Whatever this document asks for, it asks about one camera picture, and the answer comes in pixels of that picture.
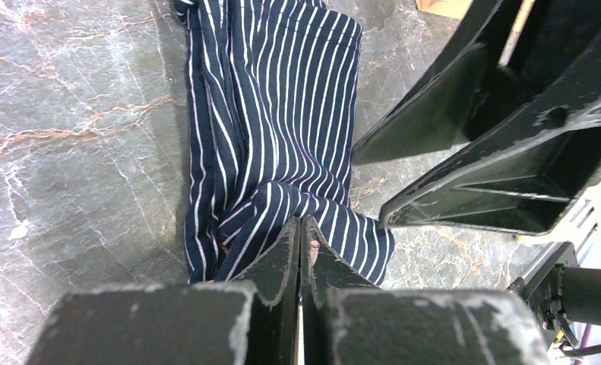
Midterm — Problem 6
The navy striped boxer underwear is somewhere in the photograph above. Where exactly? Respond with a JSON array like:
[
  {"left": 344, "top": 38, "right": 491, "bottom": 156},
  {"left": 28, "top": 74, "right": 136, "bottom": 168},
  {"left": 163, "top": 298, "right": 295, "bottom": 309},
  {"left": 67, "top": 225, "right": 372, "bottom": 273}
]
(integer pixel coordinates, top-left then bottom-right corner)
[{"left": 173, "top": 1, "right": 395, "bottom": 285}]

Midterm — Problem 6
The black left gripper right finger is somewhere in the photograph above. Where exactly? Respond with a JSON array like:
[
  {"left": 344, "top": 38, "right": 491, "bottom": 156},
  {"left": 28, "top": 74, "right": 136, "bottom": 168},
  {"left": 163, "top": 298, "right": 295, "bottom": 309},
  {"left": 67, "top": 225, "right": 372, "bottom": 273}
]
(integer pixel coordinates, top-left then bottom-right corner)
[{"left": 299, "top": 217, "right": 549, "bottom": 364}]

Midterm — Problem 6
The wooden compartment tray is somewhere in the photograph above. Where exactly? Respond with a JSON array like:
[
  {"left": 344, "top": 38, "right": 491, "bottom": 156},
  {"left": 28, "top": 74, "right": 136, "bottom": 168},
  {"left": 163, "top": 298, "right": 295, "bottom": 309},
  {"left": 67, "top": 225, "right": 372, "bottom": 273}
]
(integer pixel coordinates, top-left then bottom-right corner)
[{"left": 415, "top": 0, "right": 473, "bottom": 20}]

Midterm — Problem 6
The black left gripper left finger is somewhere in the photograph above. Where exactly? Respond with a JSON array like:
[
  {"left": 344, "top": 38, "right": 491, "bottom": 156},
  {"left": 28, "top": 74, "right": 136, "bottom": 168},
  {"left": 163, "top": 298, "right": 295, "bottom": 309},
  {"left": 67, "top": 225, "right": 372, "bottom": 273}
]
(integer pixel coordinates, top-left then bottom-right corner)
[{"left": 28, "top": 217, "right": 300, "bottom": 364}]

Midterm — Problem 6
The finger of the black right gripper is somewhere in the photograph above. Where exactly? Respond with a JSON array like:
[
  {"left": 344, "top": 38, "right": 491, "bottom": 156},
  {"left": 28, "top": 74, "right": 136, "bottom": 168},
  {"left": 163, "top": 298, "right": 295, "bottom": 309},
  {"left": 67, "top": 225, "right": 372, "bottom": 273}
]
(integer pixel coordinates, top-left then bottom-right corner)
[
  {"left": 378, "top": 14, "right": 601, "bottom": 236},
  {"left": 353, "top": 0, "right": 521, "bottom": 165}
]

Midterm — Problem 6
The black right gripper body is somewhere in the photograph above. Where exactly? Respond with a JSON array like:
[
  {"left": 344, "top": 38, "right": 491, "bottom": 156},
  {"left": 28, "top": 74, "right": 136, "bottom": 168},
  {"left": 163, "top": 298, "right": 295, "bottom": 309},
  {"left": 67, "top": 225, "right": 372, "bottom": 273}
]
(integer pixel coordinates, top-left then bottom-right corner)
[{"left": 466, "top": 0, "right": 601, "bottom": 141}]

